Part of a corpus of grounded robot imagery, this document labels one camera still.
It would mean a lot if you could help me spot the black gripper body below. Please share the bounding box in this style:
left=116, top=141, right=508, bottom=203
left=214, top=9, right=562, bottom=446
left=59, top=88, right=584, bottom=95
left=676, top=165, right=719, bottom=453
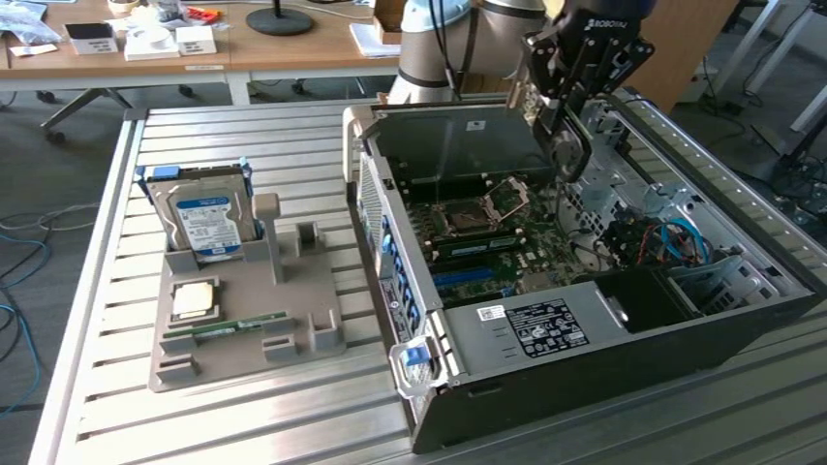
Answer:
left=554, top=0, right=651, bottom=74

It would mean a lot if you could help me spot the black graphics card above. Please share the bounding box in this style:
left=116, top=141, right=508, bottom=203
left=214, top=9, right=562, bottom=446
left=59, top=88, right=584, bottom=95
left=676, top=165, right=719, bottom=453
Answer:
left=507, top=72, right=595, bottom=184

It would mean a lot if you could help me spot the wooden cabinet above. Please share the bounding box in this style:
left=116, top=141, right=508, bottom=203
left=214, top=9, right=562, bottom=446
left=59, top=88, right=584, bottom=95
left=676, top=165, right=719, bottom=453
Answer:
left=639, top=0, right=742, bottom=112

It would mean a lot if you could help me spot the brown cardboard box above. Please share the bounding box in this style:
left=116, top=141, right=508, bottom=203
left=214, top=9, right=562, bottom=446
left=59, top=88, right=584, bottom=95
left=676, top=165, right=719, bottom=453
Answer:
left=371, top=0, right=406, bottom=46

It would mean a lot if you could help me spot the stack of papers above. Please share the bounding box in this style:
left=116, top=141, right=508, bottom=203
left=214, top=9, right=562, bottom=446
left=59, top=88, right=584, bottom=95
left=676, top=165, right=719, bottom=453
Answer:
left=348, top=21, right=403, bottom=58

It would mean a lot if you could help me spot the metal socket cover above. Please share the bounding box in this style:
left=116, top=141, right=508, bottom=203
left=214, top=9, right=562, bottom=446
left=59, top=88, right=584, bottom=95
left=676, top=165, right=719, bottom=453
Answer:
left=483, top=176, right=535, bottom=224

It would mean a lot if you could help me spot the tall metal disk bay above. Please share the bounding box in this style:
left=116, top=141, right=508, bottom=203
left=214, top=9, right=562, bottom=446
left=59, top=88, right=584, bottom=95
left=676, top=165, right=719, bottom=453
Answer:
left=555, top=139, right=703, bottom=243

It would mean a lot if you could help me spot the CPU socket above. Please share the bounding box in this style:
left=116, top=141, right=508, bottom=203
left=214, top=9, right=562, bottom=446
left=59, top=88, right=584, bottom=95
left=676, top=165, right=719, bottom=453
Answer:
left=438, top=201, right=492, bottom=233

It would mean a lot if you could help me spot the labelled installed RAM stick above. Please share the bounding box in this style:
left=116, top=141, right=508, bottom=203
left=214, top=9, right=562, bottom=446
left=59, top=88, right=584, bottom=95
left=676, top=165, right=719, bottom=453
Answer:
left=435, top=234, right=523, bottom=261

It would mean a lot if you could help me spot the green motherboard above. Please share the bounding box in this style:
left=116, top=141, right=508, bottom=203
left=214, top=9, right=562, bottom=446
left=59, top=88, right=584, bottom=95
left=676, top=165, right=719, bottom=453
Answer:
left=387, top=159, right=602, bottom=311

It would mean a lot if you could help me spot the black round lamp base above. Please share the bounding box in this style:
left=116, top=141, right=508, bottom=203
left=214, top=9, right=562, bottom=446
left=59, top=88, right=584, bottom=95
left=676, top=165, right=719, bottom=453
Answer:
left=244, top=0, right=316, bottom=38

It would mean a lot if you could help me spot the blue expansion slot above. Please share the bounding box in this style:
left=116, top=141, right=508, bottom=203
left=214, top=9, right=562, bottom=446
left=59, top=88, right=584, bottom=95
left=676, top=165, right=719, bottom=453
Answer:
left=431, top=265, right=496, bottom=290

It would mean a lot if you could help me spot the low metal disk bay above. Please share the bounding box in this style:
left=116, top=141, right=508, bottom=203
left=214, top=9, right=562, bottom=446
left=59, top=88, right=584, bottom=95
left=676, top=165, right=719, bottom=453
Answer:
left=664, top=254, right=787, bottom=316

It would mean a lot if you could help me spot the black plastic shroud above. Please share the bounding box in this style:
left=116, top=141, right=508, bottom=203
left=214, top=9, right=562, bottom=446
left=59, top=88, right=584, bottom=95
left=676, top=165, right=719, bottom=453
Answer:
left=591, top=268, right=704, bottom=336

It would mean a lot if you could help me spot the orange plastic item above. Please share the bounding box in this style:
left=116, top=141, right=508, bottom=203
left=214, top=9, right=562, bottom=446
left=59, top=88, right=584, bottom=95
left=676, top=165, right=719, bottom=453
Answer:
left=184, top=5, right=226, bottom=24

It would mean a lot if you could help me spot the plain white box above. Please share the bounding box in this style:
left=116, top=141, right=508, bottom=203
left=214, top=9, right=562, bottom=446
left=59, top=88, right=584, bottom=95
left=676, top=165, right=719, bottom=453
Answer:
left=174, top=24, right=219, bottom=57

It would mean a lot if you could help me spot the grey power supply unit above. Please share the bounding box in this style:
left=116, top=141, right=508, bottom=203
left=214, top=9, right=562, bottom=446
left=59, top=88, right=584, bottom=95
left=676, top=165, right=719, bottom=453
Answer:
left=442, top=283, right=630, bottom=378

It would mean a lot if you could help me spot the white box with tape roll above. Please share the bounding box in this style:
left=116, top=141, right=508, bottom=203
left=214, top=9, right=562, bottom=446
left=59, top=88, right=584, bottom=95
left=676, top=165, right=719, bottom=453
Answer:
left=122, top=24, right=182, bottom=62

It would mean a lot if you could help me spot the hard disk in blue caddy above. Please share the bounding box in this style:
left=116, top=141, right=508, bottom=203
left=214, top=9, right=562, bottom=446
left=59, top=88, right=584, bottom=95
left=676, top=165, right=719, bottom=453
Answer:
left=134, top=157, right=255, bottom=265

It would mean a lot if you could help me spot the grey parts rack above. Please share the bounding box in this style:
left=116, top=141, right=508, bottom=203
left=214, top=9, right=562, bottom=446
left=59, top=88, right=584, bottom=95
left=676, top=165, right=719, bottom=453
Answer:
left=147, top=192, right=350, bottom=394

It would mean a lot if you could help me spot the black open PC case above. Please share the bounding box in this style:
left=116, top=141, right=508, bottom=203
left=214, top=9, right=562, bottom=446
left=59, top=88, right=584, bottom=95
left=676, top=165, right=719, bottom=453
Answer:
left=342, top=85, right=827, bottom=456

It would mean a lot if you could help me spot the white box with black top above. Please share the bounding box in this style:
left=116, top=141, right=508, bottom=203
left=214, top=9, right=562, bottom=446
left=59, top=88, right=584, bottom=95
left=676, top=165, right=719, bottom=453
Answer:
left=62, top=21, right=122, bottom=56

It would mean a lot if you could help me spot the silver CPU chip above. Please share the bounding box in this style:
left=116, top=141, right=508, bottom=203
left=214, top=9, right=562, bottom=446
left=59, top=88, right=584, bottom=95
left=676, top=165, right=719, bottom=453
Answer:
left=172, top=283, right=216, bottom=321

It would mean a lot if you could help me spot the green RAM stick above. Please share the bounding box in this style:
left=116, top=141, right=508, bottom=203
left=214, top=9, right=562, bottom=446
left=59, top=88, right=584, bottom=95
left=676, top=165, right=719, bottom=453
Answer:
left=162, top=311, right=290, bottom=339

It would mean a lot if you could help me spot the wooden desk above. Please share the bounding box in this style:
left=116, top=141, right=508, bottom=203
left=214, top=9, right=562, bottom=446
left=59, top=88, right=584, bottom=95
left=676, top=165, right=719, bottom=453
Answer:
left=0, top=0, right=531, bottom=141

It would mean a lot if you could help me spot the clear plastic bag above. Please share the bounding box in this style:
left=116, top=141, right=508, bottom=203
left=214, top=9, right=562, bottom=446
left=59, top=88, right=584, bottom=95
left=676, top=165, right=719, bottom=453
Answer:
left=0, top=0, right=63, bottom=45

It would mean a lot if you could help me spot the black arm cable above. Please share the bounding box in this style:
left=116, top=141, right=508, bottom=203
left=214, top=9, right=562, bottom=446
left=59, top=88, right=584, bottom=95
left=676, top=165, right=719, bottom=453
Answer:
left=427, top=0, right=468, bottom=101

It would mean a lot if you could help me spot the blue wire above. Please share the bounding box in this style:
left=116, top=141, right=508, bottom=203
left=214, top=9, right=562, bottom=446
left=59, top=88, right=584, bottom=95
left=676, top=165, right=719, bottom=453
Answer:
left=648, top=217, right=712, bottom=265

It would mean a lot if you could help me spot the blue floor cable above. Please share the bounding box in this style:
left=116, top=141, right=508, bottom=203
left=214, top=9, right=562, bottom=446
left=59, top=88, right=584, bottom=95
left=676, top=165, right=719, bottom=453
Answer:
left=0, top=232, right=51, bottom=418

